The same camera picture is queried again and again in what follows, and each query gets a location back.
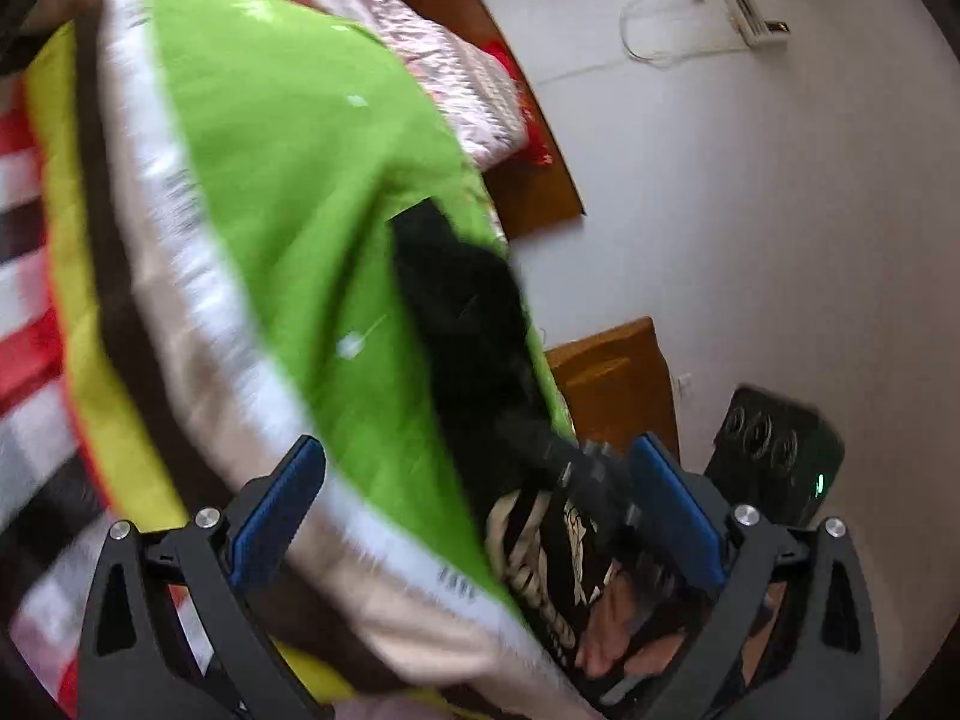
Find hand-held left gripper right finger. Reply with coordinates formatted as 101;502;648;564
630;431;882;720

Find air conditioner power cable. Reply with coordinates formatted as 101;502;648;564
619;0;751;65

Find red white striped cloth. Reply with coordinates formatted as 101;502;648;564
0;82;203;720

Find red pillow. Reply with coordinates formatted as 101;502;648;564
480;37;560;170

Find green cloth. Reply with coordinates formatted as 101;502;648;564
97;0;578;661

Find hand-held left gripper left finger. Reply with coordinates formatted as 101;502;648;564
75;433;331;720

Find green striped blanket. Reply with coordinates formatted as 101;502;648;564
94;0;593;720

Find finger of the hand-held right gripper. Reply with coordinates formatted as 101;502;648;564
495;409;646;541

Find pink white quilt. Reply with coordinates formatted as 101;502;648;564
247;0;526;170

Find black rose print pants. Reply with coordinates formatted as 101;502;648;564
390;199;721;698

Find yellow cloth brown border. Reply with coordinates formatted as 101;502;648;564
22;15;361;706

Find plain wooden headboard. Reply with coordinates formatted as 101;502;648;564
390;0;587;241

